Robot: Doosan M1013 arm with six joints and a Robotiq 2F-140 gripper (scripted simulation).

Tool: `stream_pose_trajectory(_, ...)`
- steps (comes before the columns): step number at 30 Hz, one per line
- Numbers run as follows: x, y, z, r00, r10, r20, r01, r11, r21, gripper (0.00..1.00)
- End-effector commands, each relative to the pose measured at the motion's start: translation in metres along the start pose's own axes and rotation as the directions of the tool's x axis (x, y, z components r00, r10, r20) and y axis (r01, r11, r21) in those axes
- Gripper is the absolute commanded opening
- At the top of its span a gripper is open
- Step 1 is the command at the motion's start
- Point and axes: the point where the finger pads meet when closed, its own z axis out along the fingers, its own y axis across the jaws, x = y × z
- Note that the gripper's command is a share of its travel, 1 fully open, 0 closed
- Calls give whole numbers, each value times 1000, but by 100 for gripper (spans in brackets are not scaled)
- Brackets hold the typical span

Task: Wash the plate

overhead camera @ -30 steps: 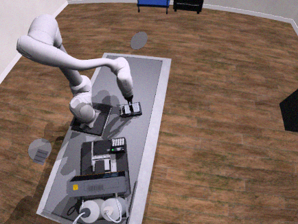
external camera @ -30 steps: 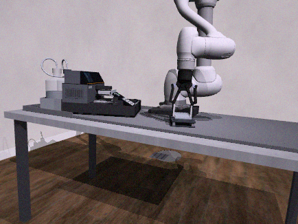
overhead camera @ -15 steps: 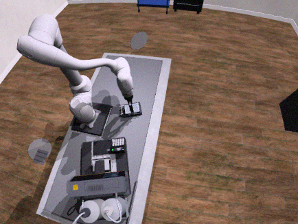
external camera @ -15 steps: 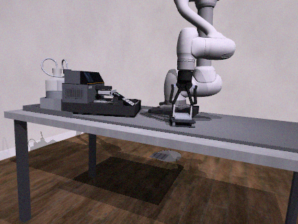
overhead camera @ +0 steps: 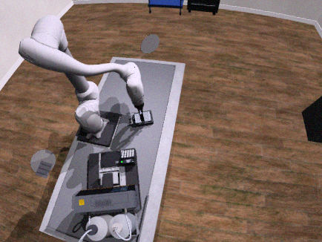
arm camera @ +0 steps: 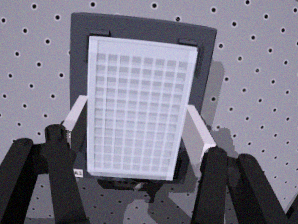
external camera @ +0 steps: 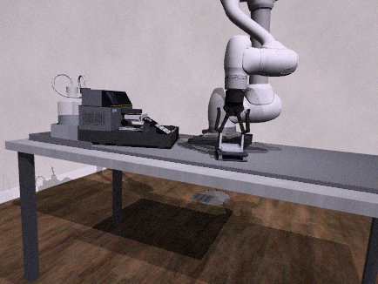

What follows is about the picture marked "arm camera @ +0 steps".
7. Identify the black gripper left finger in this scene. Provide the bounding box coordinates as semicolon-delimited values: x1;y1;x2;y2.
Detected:
0;95;90;224

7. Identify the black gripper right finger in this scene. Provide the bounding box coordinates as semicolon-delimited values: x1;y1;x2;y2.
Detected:
182;105;290;224

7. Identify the white multi-well plate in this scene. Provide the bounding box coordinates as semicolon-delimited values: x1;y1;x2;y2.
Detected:
87;36;198;180

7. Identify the grey perforated base plate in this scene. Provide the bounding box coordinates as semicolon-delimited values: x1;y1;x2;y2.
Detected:
0;0;298;224

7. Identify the white label with black text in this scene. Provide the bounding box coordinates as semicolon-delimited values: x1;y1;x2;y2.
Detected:
115;181;141;188

